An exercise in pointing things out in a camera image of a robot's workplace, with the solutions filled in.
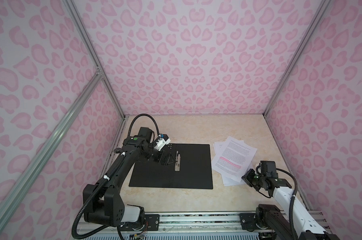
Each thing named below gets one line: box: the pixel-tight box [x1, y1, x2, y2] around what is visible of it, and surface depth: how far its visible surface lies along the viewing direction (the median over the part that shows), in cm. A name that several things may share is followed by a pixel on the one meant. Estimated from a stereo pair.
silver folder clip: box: [174, 150, 181, 172], surface depth 95 cm
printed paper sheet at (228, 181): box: [221, 174, 246, 187], surface depth 88 cm
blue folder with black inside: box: [128, 143, 213, 190], surface depth 92 cm
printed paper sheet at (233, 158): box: [211, 135, 258, 183], surface depth 98 cm
